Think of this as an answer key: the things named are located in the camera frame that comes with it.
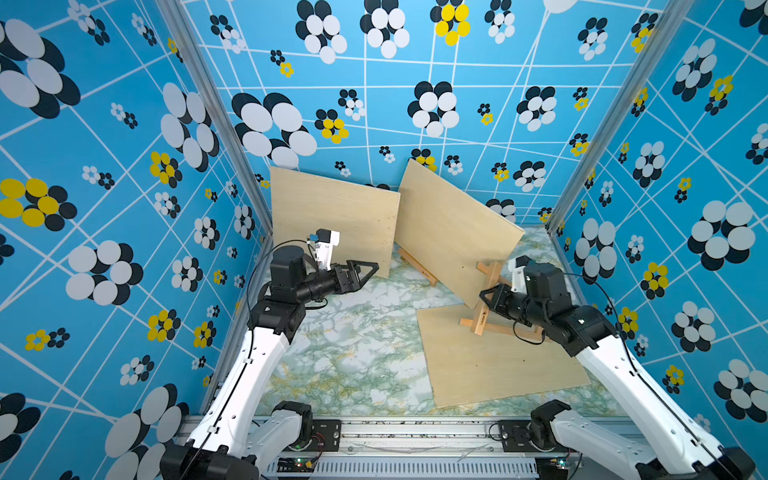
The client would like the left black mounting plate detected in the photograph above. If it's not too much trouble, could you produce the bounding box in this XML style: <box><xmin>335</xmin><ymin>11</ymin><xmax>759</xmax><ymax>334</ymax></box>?
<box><xmin>285</xmin><ymin>419</ymin><xmax>342</xmax><ymax>453</ymax></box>

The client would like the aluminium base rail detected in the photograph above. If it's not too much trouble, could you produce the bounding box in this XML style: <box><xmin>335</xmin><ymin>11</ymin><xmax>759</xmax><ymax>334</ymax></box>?
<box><xmin>158</xmin><ymin>415</ymin><xmax>676</xmax><ymax>480</ymax></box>

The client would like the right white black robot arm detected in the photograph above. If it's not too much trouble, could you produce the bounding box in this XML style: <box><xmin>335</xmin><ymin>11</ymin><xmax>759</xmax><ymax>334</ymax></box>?
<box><xmin>479</xmin><ymin>256</ymin><xmax>756</xmax><ymax>479</ymax></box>

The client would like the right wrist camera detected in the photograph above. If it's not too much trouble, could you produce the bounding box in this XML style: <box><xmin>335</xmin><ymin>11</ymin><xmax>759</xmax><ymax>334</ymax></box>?
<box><xmin>509</xmin><ymin>255</ymin><xmax>531</xmax><ymax>293</ymax></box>

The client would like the black mounting plate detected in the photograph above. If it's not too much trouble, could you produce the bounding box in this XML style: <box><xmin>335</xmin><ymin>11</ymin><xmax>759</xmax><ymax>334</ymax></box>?
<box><xmin>285</xmin><ymin>419</ymin><xmax>342</xmax><ymax>453</ymax></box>
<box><xmin>497</xmin><ymin>420</ymin><xmax>537</xmax><ymax>453</ymax></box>

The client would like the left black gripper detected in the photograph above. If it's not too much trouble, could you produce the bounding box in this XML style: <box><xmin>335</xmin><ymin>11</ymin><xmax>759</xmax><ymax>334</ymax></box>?
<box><xmin>296</xmin><ymin>261</ymin><xmax>378</xmax><ymax>306</ymax></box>

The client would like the plywood board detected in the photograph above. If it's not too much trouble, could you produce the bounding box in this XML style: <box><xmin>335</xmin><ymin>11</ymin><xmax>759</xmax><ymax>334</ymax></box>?
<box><xmin>417</xmin><ymin>305</ymin><xmax>590</xmax><ymax>408</ymax></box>
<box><xmin>395</xmin><ymin>160</ymin><xmax>524</xmax><ymax>307</ymax></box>
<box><xmin>270</xmin><ymin>167</ymin><xmax>400</xmax><ymax>264</ymax></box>

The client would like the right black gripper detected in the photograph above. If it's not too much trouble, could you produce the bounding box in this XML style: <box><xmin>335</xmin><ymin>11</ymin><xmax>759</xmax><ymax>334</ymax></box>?
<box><xmin>478</xmin><ymin>283</ymin><xmax>546</xmax><ymax>331</ymax></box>

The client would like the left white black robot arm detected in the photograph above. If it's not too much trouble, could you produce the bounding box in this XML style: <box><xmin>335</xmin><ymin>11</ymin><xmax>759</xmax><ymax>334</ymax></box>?
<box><xmin>160</xmin><ymin>242</ymin><xmax>379</xmax><ymax>479</ymax></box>

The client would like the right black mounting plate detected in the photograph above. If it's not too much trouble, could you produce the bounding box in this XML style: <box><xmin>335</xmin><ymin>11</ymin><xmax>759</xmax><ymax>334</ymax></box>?
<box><xmin>497</xmin><ymin>420</ymin><xmax>537</xmax><ymax>453</ymax></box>

